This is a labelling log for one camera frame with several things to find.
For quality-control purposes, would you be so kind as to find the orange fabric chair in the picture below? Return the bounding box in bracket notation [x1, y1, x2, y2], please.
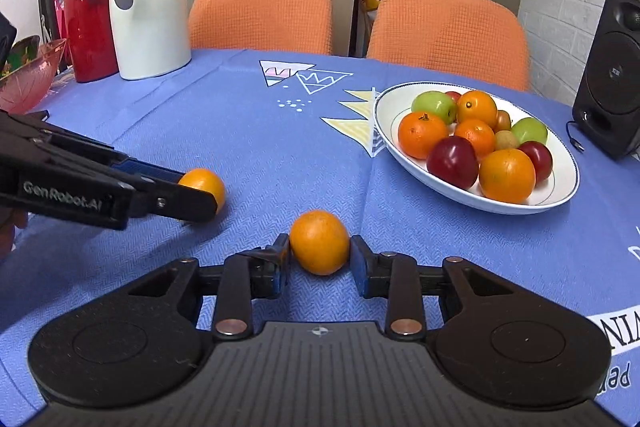
[188, 0, 334, 56]
[366, 0, 532, 92]

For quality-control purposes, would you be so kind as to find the small orange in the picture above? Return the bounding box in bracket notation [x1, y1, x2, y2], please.
[289, 209, 351, 276]
[177, 168, 227, 215]

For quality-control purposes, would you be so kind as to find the blue printed tablecloth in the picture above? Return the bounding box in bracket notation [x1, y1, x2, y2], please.
[0, 48, 640, 427]

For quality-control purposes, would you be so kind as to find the large green apple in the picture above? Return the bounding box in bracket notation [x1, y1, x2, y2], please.
[411, 91, 457, 125]

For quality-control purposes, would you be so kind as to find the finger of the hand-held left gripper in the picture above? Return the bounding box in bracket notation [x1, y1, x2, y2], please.
[112, 158, 186, 185]
[129, 179, 219, 223]

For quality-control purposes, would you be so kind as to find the dark red plum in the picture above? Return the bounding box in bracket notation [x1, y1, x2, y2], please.
[517, 141, 554, 185]
[426, 136, 480, 191]

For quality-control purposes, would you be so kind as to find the large orange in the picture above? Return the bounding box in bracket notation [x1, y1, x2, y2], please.
[479, 148, 537, 204]

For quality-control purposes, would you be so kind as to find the small tan kiwi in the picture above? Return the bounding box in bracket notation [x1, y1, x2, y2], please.
[494, 130, 521, 152]

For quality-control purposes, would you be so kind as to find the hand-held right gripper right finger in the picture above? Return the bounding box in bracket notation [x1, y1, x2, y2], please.
[349, 234, 521, 342]

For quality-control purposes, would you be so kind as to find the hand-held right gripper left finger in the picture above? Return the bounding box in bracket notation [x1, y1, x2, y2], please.
[120, 234, 293, 342]

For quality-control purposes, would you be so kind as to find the green gold snack packet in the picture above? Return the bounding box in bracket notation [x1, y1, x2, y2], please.
[0, 35, 41, 80]

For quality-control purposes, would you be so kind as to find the small green apple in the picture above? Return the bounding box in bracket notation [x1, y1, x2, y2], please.
[511, 117, 549, 146]

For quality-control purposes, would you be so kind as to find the black USB cable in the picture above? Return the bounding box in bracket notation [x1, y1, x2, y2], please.
[566, 121, 586, 154]

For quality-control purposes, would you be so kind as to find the orange with dark navel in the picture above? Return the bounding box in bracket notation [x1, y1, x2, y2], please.
[456, 90, 499, 130]

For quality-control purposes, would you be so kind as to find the white plate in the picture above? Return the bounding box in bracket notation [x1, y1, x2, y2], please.
[373, 81, 581, 214]

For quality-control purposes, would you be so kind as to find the red thermos jug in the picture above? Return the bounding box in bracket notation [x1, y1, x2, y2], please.
[63, 0, 120, 84]

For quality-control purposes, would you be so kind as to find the medium orange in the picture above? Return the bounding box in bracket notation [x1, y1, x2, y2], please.
[453, 118, 496, 158]

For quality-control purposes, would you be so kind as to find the black speaker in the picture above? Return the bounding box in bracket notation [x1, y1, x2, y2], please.
[572, 0, 640, 160]

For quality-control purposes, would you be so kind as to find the person's left hand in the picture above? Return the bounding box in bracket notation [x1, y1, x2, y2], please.
[0, 207, 29, 262]

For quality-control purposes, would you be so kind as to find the pink glass bowl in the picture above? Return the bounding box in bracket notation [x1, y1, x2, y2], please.
[0, 38, 67, 115]

